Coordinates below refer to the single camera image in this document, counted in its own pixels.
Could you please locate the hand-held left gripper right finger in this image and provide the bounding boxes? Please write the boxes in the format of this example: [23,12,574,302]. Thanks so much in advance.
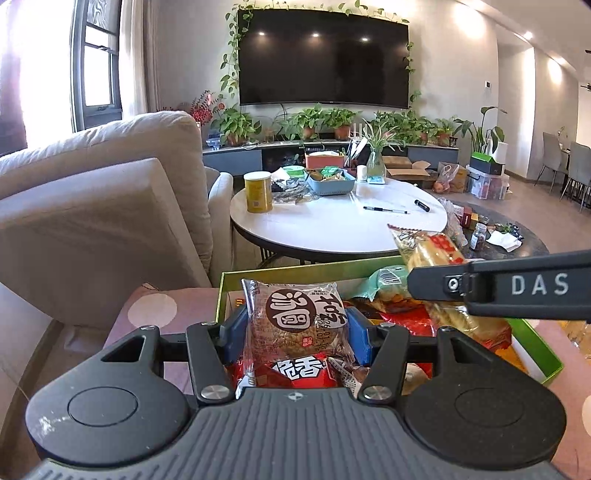
[344,305,493,406]

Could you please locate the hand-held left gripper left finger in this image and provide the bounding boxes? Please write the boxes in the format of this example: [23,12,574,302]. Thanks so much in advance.
[99,305,250,406]

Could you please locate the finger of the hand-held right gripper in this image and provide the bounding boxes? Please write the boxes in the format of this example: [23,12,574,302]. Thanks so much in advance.
[406,259,488,305]

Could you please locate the yellow snack packet red print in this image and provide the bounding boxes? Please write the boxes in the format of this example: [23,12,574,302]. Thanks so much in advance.
[387,224,514,352]

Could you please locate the light green snack bag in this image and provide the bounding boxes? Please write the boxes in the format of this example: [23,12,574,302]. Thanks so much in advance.
[351,265,416,306]

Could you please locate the large red snack bag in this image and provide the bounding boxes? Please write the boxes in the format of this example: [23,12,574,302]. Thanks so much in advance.
[351,298,437,339]

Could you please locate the clear brown pastry packet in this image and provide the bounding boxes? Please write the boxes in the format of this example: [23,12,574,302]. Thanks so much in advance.
[241,277,356,370]

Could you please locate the green cardboard box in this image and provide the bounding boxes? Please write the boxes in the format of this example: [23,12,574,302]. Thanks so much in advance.
[215,256,565,387]

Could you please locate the red chip bag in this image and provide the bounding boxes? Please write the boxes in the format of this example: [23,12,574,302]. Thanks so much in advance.
[226,354,343,400]

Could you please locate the dark round low table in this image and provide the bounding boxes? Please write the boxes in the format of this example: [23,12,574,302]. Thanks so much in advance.
[436,198,550,260]

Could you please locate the pink polka dot tablecloth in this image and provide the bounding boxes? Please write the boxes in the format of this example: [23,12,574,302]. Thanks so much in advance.
[102,282,591,480]

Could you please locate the white crumpled paper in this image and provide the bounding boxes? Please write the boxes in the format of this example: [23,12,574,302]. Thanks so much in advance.
[487,231,523,253]

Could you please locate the clear plastic bag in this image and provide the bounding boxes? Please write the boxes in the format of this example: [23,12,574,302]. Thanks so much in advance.
[438,198,468,246]

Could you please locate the white oval coffee table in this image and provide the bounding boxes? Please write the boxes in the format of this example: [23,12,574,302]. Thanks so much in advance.
[229,178,450,260]

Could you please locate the clear plastic storage box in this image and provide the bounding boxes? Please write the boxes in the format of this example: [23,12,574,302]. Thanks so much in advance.
[466,167,511,200]

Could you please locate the open cardboard box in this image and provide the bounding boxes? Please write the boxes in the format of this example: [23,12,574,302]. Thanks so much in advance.
[382,156,437,184]

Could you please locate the grey dining chair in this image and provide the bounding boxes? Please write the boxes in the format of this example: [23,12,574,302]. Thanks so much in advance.
[537,132,569,186]
[560,142,591,205]

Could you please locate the glass vase with green plant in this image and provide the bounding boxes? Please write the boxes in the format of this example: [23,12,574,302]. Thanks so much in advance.
[359,121,394,184]

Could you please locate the green black box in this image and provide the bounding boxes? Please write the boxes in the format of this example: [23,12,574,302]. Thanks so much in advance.
[470,153,504,176]

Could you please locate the yellow can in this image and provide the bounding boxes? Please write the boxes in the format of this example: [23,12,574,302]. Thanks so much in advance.
[243,171,274,214]

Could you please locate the blue basket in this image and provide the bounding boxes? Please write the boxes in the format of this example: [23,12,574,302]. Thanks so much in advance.
[306,168,356,197]

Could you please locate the crumpled clear plastic wrappers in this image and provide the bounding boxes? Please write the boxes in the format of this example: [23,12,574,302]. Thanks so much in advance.
[272,178,320,205]

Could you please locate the large leafy floor plant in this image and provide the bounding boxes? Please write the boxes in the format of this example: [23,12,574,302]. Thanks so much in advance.
[455,106,508,156]

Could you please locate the pink storage box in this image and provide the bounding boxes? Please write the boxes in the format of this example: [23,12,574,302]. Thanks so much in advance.
[305,154,347,171]

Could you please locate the grey television cabinet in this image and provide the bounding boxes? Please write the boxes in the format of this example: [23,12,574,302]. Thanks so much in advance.
[203,142,461,179]

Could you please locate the beige sofa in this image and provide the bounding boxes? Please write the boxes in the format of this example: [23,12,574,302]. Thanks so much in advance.
[0,110,234,329]

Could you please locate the row of potted green plants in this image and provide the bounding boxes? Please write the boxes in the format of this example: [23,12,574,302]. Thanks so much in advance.
[211,104,459,148]

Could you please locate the red flowering plant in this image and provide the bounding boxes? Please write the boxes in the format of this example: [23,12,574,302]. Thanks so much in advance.
[189,90,223,124]

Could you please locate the light curtain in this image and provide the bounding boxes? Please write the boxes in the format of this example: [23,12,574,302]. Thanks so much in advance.
[117,0,160,117]

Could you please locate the dark framed window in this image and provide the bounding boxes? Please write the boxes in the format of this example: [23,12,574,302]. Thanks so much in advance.
[71,0,123,131]

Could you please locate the large bright window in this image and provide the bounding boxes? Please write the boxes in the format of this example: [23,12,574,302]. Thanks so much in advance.
[0,0,29,155]

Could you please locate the black wall television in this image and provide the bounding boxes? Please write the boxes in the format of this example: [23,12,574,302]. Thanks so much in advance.
[238,8,411,110]

